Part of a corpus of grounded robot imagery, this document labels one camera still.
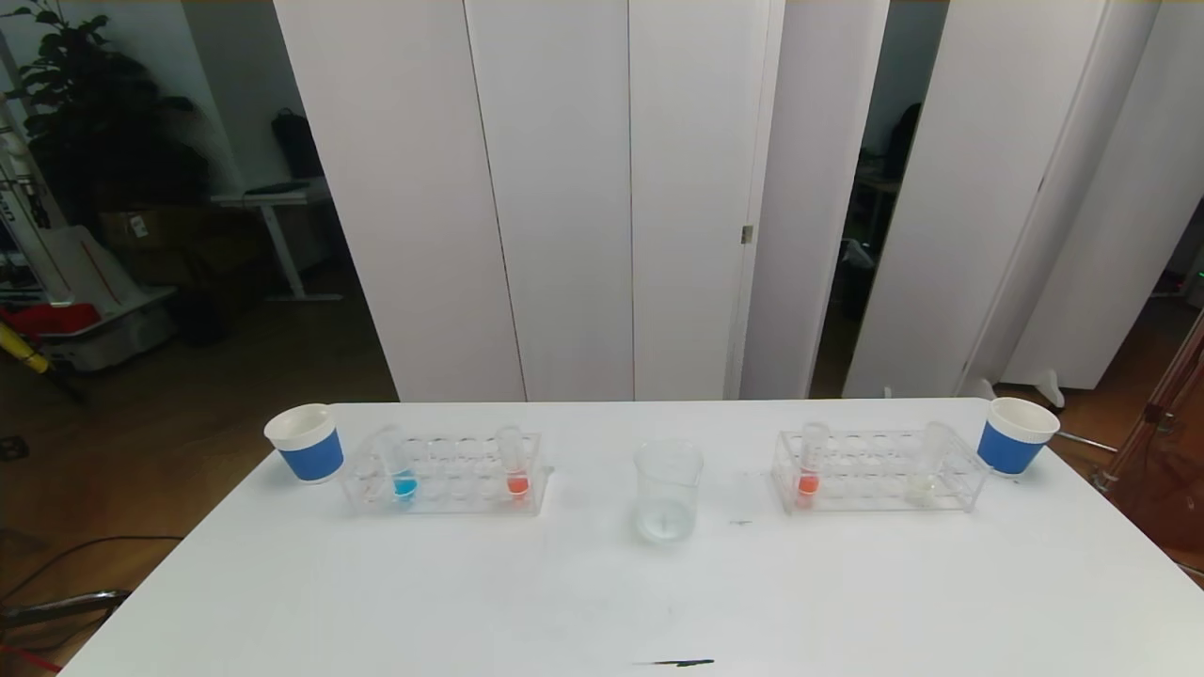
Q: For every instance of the test tube with red pigment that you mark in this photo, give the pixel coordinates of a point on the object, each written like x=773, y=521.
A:
x=516, y=484
x=807, y=485

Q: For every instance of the clear plastic beaker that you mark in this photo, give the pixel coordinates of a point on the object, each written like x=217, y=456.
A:
x=668, y=517

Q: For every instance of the clear acrylic test tube rack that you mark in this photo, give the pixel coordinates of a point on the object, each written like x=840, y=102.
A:
x=451, y=500
x=875, y=498

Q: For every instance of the test tube with blue pigment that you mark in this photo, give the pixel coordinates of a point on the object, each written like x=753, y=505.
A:
x=404, y=486

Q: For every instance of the test tube with pale yellow pigment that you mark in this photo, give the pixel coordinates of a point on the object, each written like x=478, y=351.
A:
x=922, y=484

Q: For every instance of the blue and white paper cup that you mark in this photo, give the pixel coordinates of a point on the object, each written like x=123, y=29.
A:
x=310, y=456
x=1006, y=449

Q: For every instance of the black backpack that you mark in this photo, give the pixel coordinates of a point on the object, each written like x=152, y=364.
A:
x=296, y=141

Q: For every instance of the brown cardboard box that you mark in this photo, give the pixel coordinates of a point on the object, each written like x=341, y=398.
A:
x=141, y=226

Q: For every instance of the white machine with red line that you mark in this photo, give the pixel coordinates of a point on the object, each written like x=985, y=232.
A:
x=113, y=334

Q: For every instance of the dark green potted plant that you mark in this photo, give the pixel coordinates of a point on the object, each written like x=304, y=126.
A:
x=94, y=113

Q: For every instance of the yellow tool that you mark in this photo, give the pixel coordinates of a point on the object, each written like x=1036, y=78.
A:
x=23, y=350

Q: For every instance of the brown metal stand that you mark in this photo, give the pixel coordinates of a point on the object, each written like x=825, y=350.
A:
x=1166, y=470

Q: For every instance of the white robot column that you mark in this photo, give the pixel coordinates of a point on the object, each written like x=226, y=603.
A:
x=19, y=207

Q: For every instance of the grey metal chair leg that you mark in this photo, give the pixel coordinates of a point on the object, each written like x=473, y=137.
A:
x=66, y=606

